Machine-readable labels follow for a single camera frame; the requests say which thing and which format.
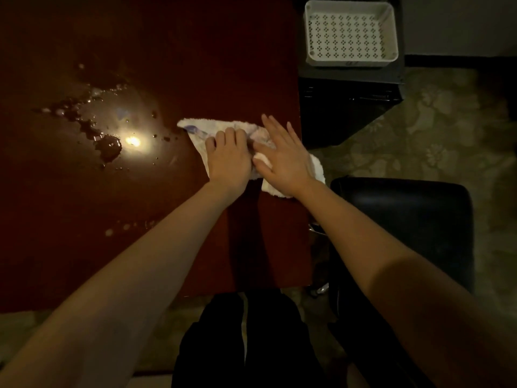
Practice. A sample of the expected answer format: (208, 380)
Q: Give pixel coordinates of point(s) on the person's right hand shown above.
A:
(291, 165)

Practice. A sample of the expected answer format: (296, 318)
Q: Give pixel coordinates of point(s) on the person's left hand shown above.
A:
(230, 165)

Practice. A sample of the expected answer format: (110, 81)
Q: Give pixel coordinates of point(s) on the person's left little finger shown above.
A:
(210, 147)

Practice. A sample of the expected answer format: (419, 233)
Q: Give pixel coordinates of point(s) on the person's right little finger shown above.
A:
(293, 135)

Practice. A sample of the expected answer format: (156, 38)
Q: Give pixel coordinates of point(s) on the person's right thumb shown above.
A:
(262, 167)

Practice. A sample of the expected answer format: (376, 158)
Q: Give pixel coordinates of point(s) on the person's left middle finger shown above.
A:
(230, 138)

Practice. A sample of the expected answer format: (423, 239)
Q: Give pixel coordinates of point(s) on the person's right middle finger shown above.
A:
(271, 131)

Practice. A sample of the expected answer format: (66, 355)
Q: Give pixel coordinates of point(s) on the white cleaning cloth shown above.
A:
(194, 131)

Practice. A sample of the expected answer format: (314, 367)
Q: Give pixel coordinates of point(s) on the person's right forearm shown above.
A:
(387, 286)

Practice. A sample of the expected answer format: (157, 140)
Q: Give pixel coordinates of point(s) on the person's left forearm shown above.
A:
(133, 278)

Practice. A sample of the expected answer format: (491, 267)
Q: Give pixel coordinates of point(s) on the black side cabinet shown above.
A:
(347, 105)

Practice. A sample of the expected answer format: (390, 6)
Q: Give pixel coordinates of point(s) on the spilled liquid puddle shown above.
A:
(108, 146)

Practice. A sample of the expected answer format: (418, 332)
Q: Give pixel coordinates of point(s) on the white perforated plastic basket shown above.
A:
(349, 34)

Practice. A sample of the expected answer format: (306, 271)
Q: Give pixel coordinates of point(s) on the person's black trousers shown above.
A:
(274, 343)

